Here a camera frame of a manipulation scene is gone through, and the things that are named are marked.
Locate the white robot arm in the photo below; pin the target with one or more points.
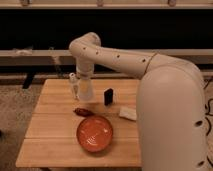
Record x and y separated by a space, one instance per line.
170 103

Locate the orange ceramic bowl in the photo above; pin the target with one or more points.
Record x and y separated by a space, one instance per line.
94 133

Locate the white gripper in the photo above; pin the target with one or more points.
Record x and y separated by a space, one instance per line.
84 82

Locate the black eraser block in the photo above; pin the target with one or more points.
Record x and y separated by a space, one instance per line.
108 96

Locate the dark red dried pepper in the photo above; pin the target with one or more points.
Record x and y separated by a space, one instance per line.
83 112

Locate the wooden table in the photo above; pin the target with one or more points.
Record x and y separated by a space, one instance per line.
50 140

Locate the grey metal rail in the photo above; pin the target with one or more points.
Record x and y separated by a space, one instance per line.
63 57

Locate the white sponge block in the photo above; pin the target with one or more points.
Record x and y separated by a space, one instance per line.
128 113

